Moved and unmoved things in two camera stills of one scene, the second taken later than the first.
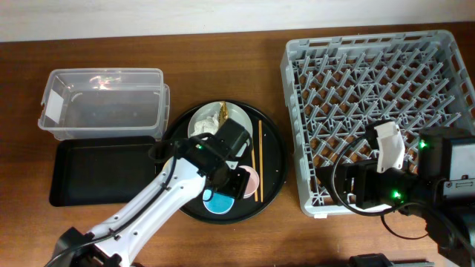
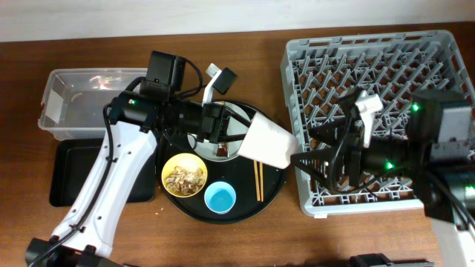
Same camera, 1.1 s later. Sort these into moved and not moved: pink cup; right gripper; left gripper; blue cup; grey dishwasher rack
Moved: pink cup; left gripper; right gripper
Not moved: blue cup; grey dishwasher rack
